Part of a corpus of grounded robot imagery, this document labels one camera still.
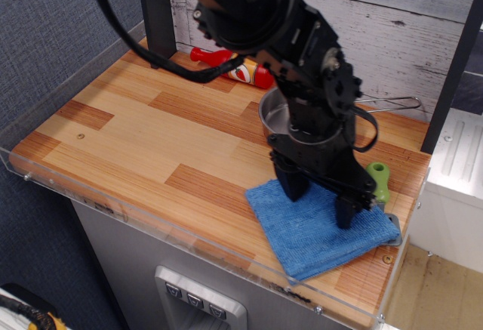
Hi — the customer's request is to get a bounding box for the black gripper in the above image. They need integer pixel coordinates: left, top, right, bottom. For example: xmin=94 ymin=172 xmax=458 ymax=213
xmin=266 ymin=129 xmax=377 ymax=229

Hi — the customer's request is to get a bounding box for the blue microfiber napkin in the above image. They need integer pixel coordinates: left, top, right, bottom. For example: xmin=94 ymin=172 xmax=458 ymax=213
xmin=245 ymin=180 xmax=401 ymax=281

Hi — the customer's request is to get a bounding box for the green handled grey toy spatula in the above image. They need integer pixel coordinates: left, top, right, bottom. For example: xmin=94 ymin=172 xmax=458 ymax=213
xmin=366 ymin=162 xmax=401 ymax=231

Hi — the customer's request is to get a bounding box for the steel pan with wire handle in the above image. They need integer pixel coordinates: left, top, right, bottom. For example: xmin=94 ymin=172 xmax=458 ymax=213
xmin=259 ymin=88 xmax=422 ymax=137

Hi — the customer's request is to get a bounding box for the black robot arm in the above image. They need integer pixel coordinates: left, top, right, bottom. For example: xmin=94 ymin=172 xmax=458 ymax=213
xmin=196 ymin=0 xmax=376 ymax=229

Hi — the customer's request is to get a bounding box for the red toy sauce bottle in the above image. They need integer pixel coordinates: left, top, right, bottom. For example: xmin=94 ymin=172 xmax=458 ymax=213
xmin=190 ymin=48 xmax=275 ymax=89

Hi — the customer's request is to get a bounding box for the white toy sink unit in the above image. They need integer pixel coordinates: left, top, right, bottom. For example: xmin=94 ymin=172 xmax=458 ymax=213
xmin=408 ymin=109 xmax=482 ymax=272

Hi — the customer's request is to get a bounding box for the silver dispenser panel with buttons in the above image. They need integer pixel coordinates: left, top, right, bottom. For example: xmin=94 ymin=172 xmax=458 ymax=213
xmin=155 ymin=266 xmax=248 ymax=329

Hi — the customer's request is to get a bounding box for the grey toy fridge cabinet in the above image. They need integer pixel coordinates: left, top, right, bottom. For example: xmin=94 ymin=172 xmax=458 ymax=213
xmin=73 ymin=202 xmax=345 ymax=329

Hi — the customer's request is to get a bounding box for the yellow object at corner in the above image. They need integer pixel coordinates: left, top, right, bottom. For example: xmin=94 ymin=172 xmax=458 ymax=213
xmin=44 ymin=313 xmax=68 ymax=330

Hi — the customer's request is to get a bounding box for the dark right post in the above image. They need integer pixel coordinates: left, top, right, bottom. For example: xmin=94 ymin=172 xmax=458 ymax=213
xmin=420 ymin=0 xmax=482 ymax=154

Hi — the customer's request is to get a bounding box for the dark post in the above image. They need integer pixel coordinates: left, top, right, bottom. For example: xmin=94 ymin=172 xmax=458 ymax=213
xmin=140 ymin=0 xmax=177 ymax=58
xmin=420 ymin=0 xmax=482 ymax=154

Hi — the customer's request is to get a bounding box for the dark left post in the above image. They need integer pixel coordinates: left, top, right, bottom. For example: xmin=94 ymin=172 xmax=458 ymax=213
xmin=140 ymin=0 xmax=177 ymax=58

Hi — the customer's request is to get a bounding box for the black braided cable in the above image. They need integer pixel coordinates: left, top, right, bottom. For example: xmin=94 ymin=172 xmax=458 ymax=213
xmin=0 ymin=294 xmax=54 ymax=330

